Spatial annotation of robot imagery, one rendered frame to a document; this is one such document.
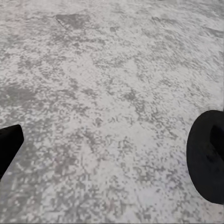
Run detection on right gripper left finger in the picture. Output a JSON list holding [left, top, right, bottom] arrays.
[[0, 124, 24, 179]]

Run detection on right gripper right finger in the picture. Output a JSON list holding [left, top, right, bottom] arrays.
[[209, 124, 224, 162]]

